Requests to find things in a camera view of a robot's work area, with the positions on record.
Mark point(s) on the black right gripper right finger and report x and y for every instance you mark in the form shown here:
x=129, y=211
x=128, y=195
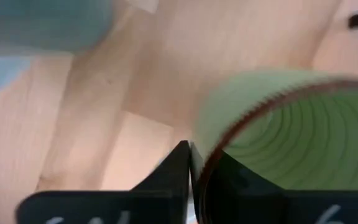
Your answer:
x=291, y=208

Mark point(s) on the green ribbed mug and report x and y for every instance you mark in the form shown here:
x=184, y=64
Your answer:
x=291, y=140

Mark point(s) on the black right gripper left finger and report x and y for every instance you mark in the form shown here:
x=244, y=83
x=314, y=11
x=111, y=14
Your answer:
x=120, y=208

